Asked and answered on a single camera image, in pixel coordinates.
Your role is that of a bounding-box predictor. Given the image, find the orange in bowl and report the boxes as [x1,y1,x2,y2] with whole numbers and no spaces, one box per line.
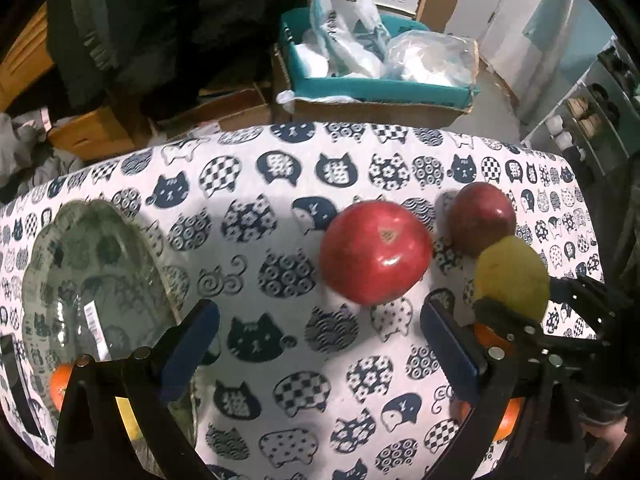
[49,363,74,411]

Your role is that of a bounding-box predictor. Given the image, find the green glass bowl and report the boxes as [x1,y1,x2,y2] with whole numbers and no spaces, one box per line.
[20,199,196,441]

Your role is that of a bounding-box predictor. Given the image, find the cat pattern tablecloth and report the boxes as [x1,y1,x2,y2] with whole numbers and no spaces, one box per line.
[1,122,602,479]

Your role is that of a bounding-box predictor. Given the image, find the hanging dark coats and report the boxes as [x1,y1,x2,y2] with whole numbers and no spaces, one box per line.
[47,0,307,119]

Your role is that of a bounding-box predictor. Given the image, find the grey jacket pile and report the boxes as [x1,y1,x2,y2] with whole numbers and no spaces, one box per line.
[0,107,85,206]

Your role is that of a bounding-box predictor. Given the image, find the wooden louvered cabinet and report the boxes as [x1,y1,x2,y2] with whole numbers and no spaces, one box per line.
[0,3,54,112]

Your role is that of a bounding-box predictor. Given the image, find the small dark red apple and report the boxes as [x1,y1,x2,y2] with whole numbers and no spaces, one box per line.
[446,182,516,258]

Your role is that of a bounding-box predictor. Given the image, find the teal lined cardboard box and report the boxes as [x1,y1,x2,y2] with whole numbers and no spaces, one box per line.
[272,8,480,128]

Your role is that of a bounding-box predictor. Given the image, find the orange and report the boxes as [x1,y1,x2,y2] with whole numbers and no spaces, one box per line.
[459,398,525,442]
[472,322,514,356]
[49,363,74,411]

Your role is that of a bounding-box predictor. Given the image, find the small cardboard box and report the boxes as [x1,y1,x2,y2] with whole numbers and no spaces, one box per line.
[157,84,272,134]

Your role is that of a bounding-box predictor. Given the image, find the shoe rack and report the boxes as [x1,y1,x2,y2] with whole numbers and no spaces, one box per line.
[524,37,639,183]

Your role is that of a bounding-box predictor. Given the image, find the wooden drawer box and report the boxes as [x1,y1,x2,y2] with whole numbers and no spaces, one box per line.
[48,106,134,162]

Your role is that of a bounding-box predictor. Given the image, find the yellow lemon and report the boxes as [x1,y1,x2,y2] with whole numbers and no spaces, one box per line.
[474,236,550,324]

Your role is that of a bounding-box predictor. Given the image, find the white patterned plastic bag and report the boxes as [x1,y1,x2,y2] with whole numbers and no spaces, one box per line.
[309,0,390,79]

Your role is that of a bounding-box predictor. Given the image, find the clear plastic bag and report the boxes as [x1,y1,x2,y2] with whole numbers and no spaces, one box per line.
[384,29,478,88]

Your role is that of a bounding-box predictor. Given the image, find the large red apple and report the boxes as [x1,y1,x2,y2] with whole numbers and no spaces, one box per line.
[319,200,433,306]

